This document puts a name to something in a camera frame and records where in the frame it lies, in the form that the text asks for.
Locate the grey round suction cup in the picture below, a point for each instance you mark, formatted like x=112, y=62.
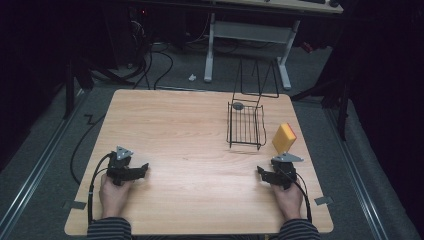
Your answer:
x=238, y=106

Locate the small red object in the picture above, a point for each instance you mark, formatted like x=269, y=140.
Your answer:
x=307, y=47

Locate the white-framed wooden desk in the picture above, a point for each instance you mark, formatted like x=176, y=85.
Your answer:
x=251, y=31

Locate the yellow sponge with red side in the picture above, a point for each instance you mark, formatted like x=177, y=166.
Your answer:
x=284, y=138

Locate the black computer mouse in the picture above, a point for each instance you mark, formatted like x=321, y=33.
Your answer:
x=334, y=3

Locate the dark computer tower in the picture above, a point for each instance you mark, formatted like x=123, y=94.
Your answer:
x=137, y=30

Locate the black metal stand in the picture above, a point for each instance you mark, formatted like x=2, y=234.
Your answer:
x=69, y=90
x=341, y=100

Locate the metal floor rail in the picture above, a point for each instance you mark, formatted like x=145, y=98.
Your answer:
x=358, y=173
x=36, y=166

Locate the small white floor scrap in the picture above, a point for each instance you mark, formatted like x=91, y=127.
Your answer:
x=192, y=77

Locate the person's left hand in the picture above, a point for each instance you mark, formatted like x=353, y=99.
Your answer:
x=112, y=199

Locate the grey tape piece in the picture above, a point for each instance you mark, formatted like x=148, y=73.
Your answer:
x=78, y=205
x=323, y=200

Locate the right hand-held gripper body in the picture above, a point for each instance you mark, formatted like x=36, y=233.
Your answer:
x=284, y=171

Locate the black keyboard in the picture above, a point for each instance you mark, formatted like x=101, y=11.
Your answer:
x=312, y=1

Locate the person's right hand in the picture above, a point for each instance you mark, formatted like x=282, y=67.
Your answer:
x=289, y=203

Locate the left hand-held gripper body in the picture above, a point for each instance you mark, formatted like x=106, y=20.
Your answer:
x=118, y=166

